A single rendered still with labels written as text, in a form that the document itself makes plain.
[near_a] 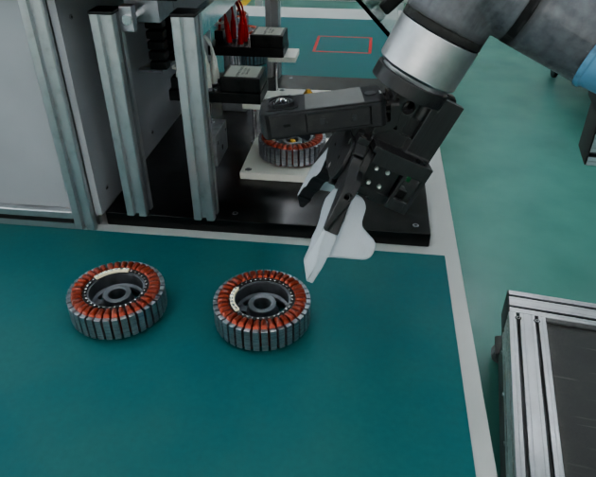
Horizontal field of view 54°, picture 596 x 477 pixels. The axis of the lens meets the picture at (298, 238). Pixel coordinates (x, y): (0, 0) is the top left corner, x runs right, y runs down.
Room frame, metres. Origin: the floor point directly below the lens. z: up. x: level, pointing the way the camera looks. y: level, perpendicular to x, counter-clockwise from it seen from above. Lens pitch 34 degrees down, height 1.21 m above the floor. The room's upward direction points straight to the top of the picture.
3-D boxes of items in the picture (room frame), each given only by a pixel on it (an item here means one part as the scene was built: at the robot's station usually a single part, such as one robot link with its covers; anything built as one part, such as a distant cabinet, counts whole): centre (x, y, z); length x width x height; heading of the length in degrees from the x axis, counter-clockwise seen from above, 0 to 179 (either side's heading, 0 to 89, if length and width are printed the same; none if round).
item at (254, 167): (0.89, 0.01, 0.78); 0.15 x 0.15 x 0.01; 83
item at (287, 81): (1.01, 0.01, 0.76); 0.64 x 0.47 x 0.02; 173
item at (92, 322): (0.53, 0.21, 0.77); 0.11 x 0.11 x 0.04
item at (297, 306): (0.51, 0.04, 0.77); 0.11 x 0.11 x 0.04
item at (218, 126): (0.91, 0.15, 0.80); 0.08 x 0.05 x 0.06; 173
